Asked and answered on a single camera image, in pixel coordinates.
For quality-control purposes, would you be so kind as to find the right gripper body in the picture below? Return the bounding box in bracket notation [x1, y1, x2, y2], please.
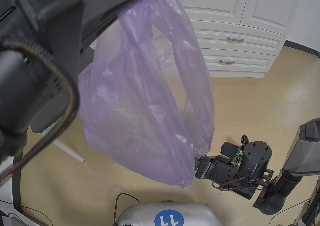
[195, 156, 241, 183]

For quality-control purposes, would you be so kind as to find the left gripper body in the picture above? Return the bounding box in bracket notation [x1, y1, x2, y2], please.
[0, 0, 84, 133]

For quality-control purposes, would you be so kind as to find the purple plastic bag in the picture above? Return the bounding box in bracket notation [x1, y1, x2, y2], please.
[78, 0, 215, 188]

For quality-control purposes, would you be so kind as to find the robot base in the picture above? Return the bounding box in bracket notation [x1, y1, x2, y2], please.
[118, 201, 220, 226]

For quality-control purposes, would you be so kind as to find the white chair with grey cushions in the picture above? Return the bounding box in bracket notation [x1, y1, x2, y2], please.
[0, 0, 97, 163]

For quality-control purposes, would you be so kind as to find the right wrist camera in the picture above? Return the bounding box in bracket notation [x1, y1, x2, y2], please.
[220, 142, 244, 165]

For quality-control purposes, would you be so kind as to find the thin black cable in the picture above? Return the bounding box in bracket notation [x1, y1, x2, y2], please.
[271, 199, 311, 226]

